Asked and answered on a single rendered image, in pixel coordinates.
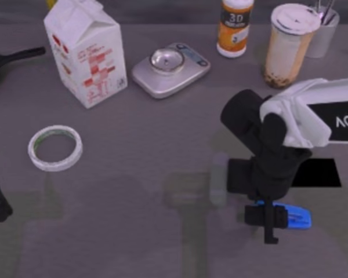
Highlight orange white bottle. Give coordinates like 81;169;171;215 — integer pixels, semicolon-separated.
216;0;255;58

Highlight white red milk carton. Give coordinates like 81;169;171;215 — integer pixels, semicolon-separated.
43;0;129;110

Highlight black frying pan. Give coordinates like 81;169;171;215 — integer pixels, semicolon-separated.
0;46;46;92

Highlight silver kitchen scale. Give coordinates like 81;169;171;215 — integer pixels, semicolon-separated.
130;42;212;100

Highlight black rectangular object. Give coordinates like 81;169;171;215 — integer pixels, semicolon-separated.
291;158;343;188

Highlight grey metal utensil cup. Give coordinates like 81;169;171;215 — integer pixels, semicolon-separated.
306;8;341;58

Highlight blue plastic object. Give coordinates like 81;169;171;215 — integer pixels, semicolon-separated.
254;199;313;230

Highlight white tape roll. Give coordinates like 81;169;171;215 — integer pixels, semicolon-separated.
27;125;84;172

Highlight metal utensils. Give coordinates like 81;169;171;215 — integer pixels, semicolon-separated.
314;0;337;24

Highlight bubble tea cup with lid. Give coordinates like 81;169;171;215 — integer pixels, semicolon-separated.
262;3;321;89

